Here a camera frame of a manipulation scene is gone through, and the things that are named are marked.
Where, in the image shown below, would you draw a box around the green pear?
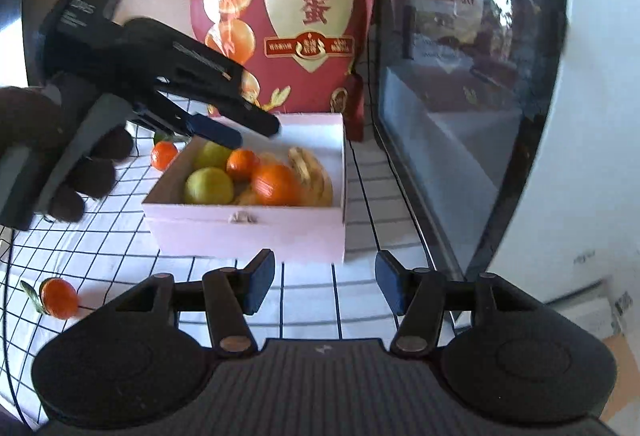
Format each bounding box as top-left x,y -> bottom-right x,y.
183,167 -> 234,205
192,141 -> 232,170

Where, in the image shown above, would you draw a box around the tangerine with green leaf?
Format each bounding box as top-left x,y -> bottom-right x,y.
20,278 -> 79,320

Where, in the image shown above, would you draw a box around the pink cardboard box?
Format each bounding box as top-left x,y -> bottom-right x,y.
142,114 -> 346,265

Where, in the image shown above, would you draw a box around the small orange tangerine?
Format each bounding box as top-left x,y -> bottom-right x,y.
226,149 -> 260,183

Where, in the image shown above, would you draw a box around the large tangerine with leaf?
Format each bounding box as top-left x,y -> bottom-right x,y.
252,164 -> 302,207

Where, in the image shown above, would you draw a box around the dark glass computer case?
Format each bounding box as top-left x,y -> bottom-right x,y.
376,0 -> 566,280

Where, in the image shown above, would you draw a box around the red snack bag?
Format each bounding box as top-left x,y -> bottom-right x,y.
190,0 -> 373,141

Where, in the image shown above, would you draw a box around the dark gloved left hand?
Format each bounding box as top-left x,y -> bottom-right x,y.
0,84 -> 136,224

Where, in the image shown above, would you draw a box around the white black grid tablecloth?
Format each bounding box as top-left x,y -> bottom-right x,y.
1,126 -> 432,426

